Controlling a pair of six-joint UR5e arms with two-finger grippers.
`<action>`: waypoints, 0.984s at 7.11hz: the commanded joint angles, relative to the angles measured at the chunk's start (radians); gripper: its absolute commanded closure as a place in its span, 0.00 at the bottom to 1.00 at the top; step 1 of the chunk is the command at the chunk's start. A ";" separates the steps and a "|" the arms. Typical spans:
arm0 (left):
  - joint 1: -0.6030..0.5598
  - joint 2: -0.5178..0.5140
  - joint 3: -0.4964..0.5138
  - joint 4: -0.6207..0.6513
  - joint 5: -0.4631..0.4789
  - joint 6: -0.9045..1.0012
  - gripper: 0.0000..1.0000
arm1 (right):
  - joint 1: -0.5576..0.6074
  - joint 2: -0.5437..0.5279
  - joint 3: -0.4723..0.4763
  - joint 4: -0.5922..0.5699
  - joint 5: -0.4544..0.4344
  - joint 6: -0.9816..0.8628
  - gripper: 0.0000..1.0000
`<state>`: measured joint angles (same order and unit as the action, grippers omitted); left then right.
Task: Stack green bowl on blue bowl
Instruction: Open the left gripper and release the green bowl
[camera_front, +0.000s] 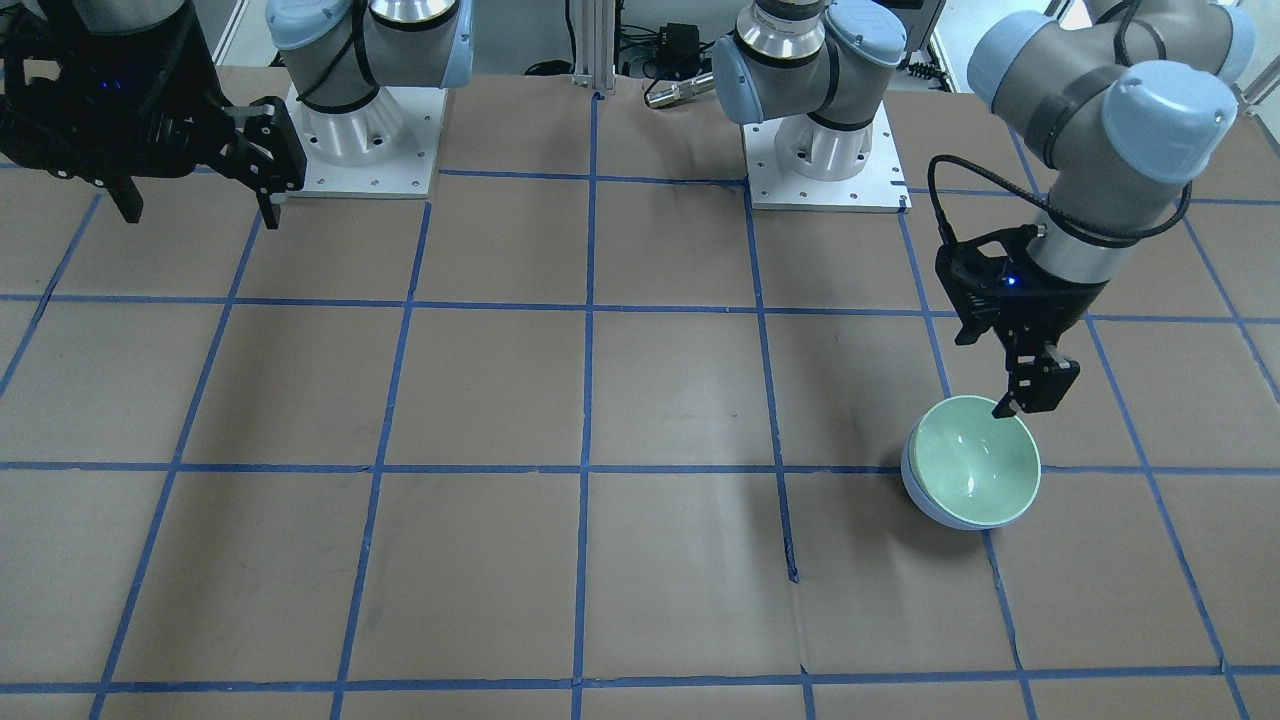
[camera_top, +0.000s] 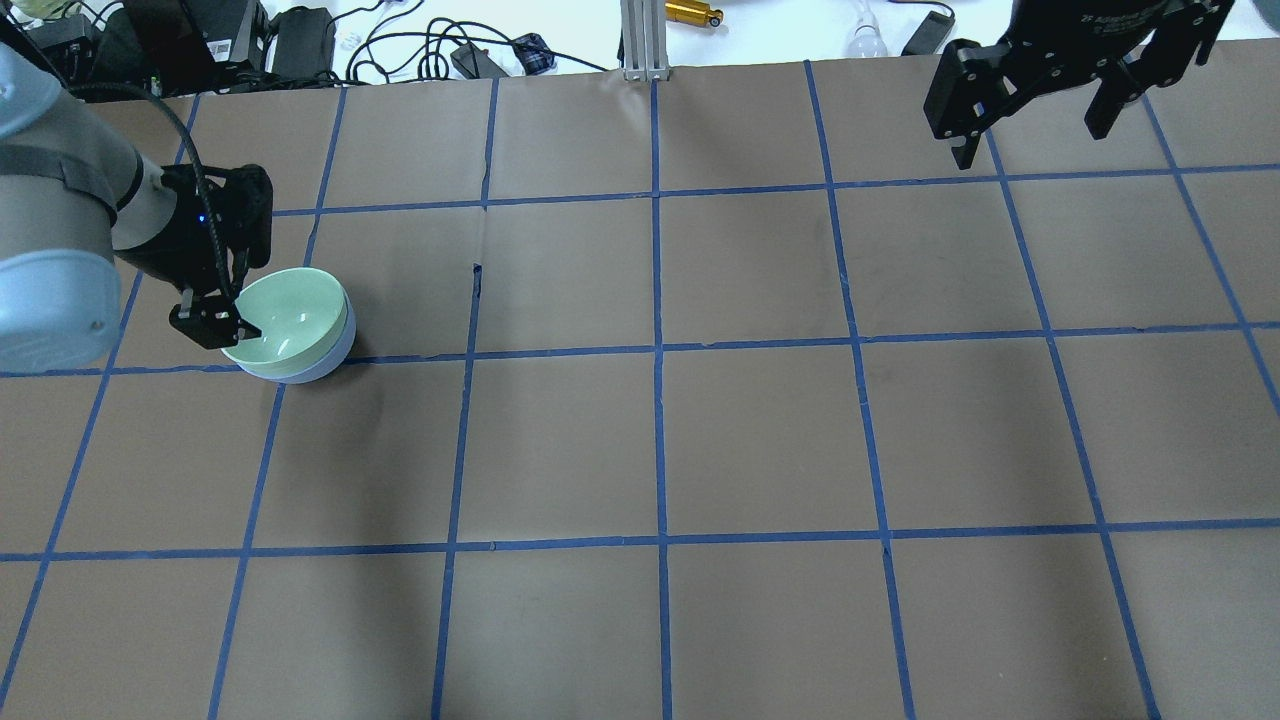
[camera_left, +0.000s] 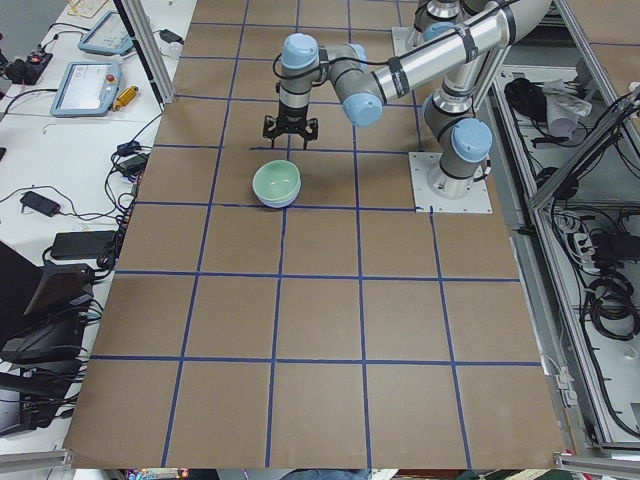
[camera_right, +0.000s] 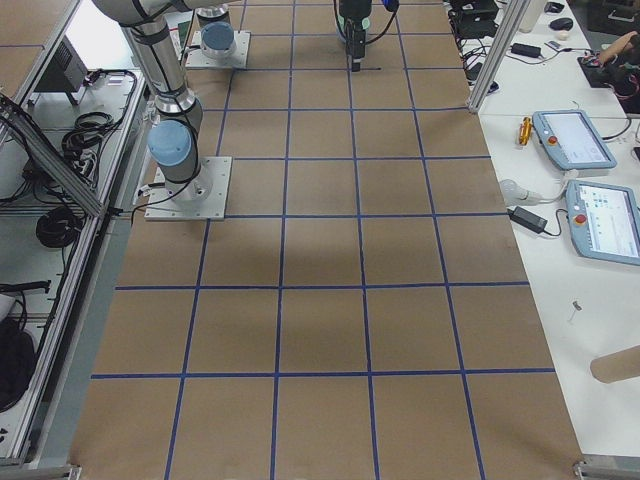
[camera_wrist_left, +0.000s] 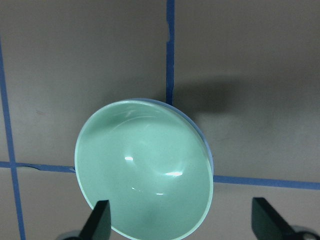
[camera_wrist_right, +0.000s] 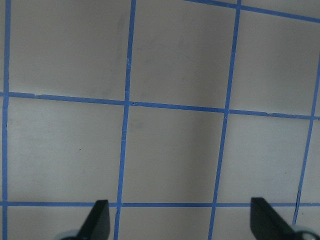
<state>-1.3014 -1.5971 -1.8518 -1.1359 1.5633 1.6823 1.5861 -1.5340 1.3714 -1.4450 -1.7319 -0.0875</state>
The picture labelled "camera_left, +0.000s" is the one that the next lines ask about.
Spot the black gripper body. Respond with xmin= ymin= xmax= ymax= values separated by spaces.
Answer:
xmin=275 ymin=104 xmax=309 ymax=135

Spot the green bowl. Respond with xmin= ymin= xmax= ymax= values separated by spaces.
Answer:
xmin=252 ymin=159 xmax=302 ymax=202

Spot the blue bowl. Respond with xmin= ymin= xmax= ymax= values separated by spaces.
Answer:
xmin=255 ymin=183 xmax=301 ymax=209

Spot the teach pendant far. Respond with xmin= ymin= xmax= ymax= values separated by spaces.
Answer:
xmin=78 ymin=10 xmax=134 ymax=56

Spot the teach pendant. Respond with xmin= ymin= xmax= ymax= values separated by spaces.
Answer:
xmin=50 ymin=61 xmax=121 ymax=118
xmin=78 ymin=10 xmax=134 ymax=56

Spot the teach pendant near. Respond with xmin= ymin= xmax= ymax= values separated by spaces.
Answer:
xmin=50 ymin=61 xmax=121 ymax=118

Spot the black power adapter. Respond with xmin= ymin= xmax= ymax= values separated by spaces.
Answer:
xmin=50 ymin=230 xmax=116 ymax=260

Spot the black smartphone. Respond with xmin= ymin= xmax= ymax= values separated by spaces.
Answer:
xmin=20 ymin=191 xmax=61 ymax=217

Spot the black laptop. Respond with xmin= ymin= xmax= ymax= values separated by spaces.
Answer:
xmin=1 ymin=243 xmax=93 ymax=365

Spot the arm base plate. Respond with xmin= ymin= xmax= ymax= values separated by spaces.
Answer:
xmin=408 ymin=152 xmax=493 ymax=214
xmin=391 ymin=27 xmax=425 ymax=58

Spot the aluminium frame post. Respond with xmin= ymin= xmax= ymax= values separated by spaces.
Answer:
xmin=113 ymin=0 xmax=175 ymax=105

